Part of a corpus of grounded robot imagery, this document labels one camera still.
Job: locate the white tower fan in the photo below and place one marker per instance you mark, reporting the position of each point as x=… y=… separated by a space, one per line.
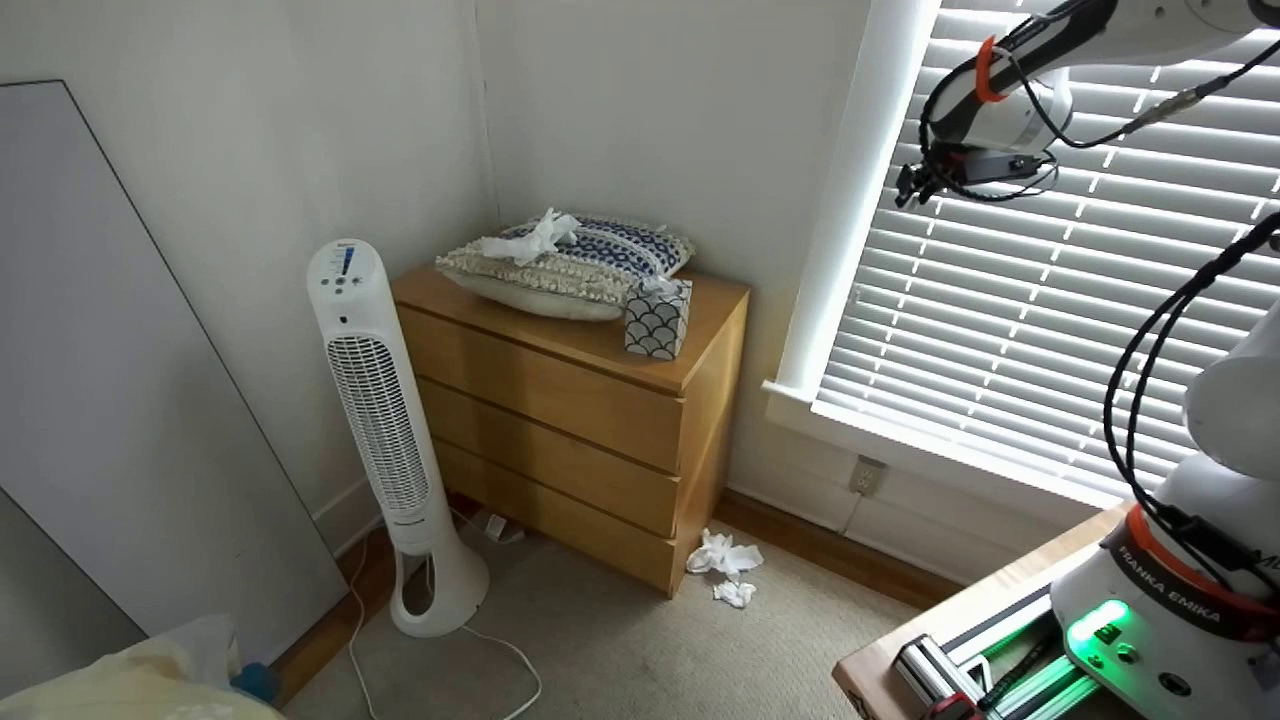
x=439 y=578

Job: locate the wooden three-drawer dresser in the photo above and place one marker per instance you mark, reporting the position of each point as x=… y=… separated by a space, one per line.
x=570 y=434

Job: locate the crumpled white tissue on floor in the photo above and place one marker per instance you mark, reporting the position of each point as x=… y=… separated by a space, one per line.
x=725 y=565

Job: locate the white leaning board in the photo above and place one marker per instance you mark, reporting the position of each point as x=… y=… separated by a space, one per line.
x=123 y=429

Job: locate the crumpled white cloth on pillow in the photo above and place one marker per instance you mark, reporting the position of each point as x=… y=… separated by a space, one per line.
x=536 y=240

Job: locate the white window blinds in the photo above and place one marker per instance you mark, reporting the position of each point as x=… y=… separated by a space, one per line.
x=1048 y=334

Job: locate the white wall outlet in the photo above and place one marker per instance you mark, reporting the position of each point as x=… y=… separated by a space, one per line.
x=866 y=477

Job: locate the blue patterned pillow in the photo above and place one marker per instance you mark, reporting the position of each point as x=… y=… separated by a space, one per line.
x=585 y=277

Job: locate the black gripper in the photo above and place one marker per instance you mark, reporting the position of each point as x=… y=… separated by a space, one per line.
x=969 y=165

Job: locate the patterned tissue box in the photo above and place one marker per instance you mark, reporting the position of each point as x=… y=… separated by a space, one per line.
x=658 y=318

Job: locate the bed with yellowish bedding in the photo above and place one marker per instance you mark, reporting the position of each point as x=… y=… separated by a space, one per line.
x=182 y=675

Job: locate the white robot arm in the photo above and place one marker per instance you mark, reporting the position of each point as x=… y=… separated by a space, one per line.
x=1179 y=605

